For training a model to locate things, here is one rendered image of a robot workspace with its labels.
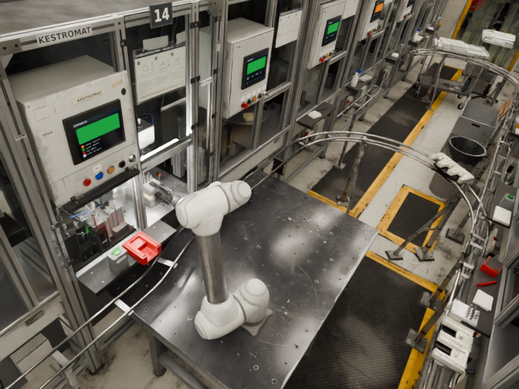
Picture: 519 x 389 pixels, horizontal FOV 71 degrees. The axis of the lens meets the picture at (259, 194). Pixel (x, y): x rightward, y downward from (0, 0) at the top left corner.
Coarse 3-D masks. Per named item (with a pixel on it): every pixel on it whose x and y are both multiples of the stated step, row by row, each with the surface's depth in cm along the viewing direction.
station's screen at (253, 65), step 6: (264, 54) 222; (252, 60) 214; (258, 60) 220; (264, 60) 226; (246, 66) 212; (252, 66) 217; (258, 66) 223; (264, 66) 229; (246, 72) 215; (252, 72) 220; (258, 72) 226; (264, 72) 232; (246, 78) 218; (252, 78) 223; (258, 78) 229; (246, 84) 221
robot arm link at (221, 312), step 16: (208, 192) 148; (176, 208) 147; (192, 208) 143; (208, 208) 145; (224, 208) 150; (192, 224) 144; (208, 224) 147; (208, 240) 153; (208, 256) 156; (208, 272) 160; (224, 272) 165; (208, 288) 165; (224, 288) 167; (208, 304) 169; (224, 304) 168; (240, 304) 177; (208, 320) 168; (224, 320) 169; (240, 320) 176; (208, 336) 169
